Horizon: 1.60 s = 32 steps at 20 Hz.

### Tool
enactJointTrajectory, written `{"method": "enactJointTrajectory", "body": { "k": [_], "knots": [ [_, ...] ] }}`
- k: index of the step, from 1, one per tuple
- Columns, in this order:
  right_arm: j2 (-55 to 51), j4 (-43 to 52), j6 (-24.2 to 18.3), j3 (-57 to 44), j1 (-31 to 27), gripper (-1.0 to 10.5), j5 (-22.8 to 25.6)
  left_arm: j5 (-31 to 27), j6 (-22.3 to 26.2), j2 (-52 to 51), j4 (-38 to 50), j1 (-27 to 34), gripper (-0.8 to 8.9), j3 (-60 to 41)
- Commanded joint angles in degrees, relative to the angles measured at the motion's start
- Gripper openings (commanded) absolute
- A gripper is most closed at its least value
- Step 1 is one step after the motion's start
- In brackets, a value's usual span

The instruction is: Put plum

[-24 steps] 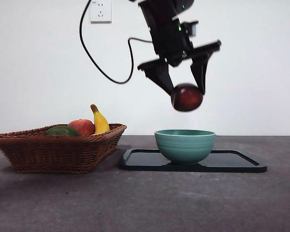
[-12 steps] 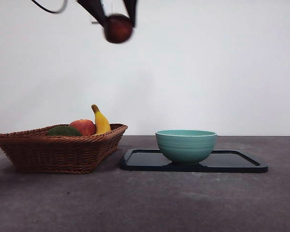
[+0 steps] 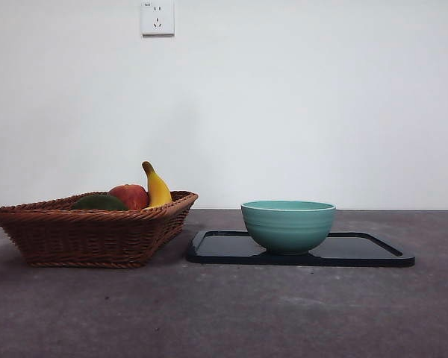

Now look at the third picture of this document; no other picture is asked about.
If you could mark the dark green rectangular tray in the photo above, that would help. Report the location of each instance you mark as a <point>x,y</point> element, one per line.
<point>358,251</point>

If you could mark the yellow banana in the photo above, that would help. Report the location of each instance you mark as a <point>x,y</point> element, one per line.
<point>158,190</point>

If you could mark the teal ceramic bowl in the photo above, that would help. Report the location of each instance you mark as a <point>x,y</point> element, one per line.
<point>287,227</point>

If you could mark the white wall socket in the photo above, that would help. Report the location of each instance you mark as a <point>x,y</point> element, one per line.
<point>157,18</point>

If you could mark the dark green fruit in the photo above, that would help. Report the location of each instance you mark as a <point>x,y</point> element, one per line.
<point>99,203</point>

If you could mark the brown wicker basket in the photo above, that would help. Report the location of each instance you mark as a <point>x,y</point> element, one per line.
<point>82,238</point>

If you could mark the red orange peach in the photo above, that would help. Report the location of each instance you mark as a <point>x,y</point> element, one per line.
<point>132,195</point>

